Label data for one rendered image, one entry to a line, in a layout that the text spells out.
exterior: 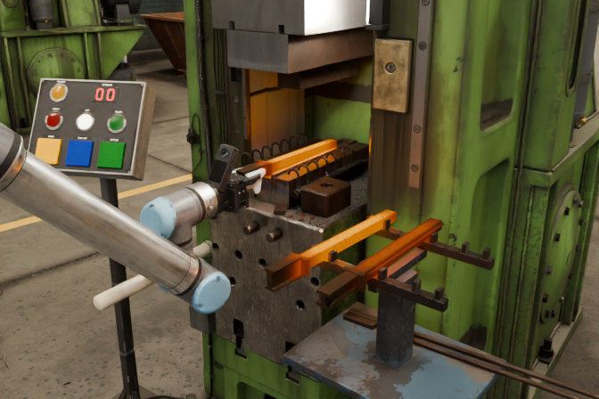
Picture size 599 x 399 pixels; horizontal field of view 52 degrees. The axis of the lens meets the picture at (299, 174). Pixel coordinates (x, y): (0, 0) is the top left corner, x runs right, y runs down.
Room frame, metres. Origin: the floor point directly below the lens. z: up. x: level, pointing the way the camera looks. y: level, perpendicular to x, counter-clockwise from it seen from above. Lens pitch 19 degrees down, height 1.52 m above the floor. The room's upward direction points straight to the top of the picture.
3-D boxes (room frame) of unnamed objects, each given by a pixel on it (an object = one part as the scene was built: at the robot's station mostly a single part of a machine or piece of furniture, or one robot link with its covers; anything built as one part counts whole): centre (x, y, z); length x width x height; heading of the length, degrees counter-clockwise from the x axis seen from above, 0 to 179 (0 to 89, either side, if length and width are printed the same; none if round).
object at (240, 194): (1.41, 0.19, 0.99); 0.12 x 0.08 x 0.09; 144
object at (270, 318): (1.71, -0.07, 0.69); 0.56 x 0.38 x 0.45; 144
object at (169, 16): (8.71, 1.20, 0.42); 1.89 x 1.20 x 0.85; 44
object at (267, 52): (1.73, -0.02, 1.32); 0.42 x 0.20 x 0.10; 144
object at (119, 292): (1.69, 0.44, 0.62); 0.44 x 0.05 x 0.05; 144
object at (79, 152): (1.70, 0.63, 1.01); 0.07 x 0.05 x 0.07; 79
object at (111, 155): (1.68, 0.54, 1.01); 0.07 x 0.05 x 0.07; 79
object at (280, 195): (1.73, -0.02, 0.96); 0.42 x 0.20 x 0.09; 144
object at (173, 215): (1.27, 0.29, 0.99); 0.12 x 0.09 x 0.10; 144
